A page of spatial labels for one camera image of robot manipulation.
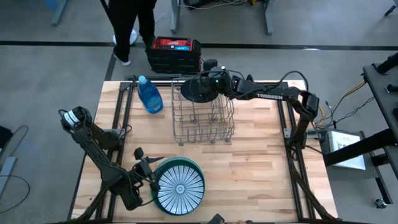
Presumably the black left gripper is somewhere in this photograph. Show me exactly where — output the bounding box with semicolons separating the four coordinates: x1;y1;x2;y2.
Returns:
132;156;165;192

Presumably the dark green deep plate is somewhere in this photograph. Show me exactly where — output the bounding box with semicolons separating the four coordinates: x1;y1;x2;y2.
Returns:
150;156;206;217

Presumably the black plate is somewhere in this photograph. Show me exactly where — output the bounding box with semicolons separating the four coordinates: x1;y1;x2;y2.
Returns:
180;77;220;104

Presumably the red black power station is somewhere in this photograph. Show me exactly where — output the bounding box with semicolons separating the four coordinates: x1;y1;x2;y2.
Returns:
145;36;203;75

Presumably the blue dish soap bottle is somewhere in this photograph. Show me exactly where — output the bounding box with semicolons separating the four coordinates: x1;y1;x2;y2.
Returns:
136;75;164;114

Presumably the grey desk leg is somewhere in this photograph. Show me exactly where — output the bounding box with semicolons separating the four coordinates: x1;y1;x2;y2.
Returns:
264;0;276;35
170;0;182;34
50;0;68;27

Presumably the white round floor disc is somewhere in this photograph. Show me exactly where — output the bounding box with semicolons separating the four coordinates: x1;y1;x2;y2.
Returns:
112;29;138;47

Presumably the person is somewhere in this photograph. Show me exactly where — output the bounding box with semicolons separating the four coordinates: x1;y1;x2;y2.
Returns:
99;0;158;67

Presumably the white box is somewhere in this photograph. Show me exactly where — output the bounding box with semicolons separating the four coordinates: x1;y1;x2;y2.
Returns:
322;130;368;171

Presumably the black side table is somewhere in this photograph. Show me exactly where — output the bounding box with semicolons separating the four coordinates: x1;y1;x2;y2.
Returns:
323;51;398;181

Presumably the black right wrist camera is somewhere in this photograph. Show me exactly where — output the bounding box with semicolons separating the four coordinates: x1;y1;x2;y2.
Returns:
203;58;218;72

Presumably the grey wire dish rack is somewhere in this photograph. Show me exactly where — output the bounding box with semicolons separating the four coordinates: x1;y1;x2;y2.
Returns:
171;77;236;146

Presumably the black aluminium table frame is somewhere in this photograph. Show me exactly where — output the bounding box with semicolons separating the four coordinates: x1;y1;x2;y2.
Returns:
70;80;338;223

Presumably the black table-level camera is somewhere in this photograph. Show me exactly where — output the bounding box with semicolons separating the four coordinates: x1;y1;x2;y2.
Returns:
206;213;225;224

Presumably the yellow cable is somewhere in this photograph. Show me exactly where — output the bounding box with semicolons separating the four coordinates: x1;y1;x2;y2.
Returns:
317;79;366;127

